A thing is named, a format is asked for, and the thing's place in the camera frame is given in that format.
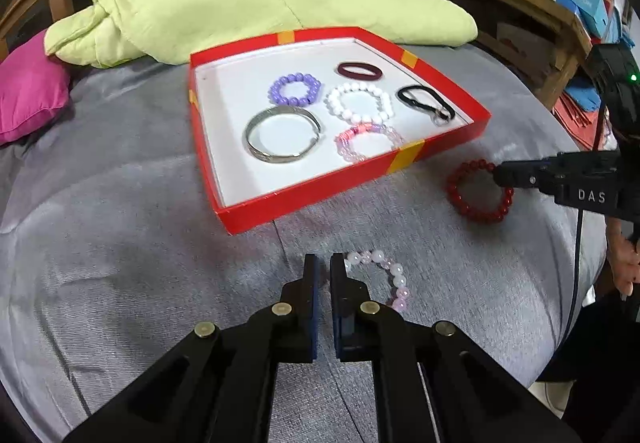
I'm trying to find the red paper stack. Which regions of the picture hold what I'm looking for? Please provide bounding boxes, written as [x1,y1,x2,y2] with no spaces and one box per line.
[552,78,616,149]

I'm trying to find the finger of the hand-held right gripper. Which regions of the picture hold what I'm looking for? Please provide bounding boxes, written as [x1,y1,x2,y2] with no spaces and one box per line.
[492,154,566,198]

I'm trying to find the pale pink bead bracelet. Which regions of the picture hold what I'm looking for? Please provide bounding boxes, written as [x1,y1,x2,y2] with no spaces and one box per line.
[342,248,412,315]

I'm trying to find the light green quilt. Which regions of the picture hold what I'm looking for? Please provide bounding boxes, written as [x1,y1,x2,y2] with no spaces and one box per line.
[44,0,478,69]

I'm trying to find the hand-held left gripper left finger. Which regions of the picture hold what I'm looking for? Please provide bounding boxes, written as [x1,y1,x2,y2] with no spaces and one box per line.
[62,253,321,443]

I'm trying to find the red bead bracelet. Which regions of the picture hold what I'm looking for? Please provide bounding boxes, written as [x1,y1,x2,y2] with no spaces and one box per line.
[446,159,515,224]

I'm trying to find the maroon hair tie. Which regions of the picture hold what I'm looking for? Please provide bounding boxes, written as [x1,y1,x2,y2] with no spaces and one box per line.
[336,60,382,81]

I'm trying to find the grey blanket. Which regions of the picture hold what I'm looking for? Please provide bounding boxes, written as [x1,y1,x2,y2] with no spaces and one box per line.
[0,40,608,443]

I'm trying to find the red shallow cardboard box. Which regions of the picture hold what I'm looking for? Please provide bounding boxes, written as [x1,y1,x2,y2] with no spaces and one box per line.
[189,26,492,236]

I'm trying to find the silver metal bangle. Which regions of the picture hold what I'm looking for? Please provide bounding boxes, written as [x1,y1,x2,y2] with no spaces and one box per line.
[243,106,323,165]

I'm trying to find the purple bead bracelet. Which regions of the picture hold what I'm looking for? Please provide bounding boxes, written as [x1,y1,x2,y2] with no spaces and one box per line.
[269,73,322,108]

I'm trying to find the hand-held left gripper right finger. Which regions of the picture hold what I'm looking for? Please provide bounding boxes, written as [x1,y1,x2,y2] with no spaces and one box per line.
[329,253,583,443]

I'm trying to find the black cable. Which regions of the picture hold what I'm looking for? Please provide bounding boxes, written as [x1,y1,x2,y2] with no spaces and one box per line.
[567,210,585,339]

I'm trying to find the white bead bracelet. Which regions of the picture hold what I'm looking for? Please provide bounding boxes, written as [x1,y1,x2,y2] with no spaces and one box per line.
[325,82,393,124]

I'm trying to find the magenta pillow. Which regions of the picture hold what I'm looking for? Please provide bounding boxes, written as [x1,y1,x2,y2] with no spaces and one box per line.
[0,28,73,146]

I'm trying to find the black hair tie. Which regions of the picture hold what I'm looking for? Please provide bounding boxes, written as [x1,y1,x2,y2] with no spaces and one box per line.
[396,84,457,124]

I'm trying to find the pink crystal bead bracelet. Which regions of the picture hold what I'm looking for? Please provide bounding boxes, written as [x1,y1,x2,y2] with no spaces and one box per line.
[334,122,406,164]

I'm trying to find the person's right hand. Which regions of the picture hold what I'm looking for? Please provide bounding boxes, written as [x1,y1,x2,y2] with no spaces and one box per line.
[607,218,640,299]

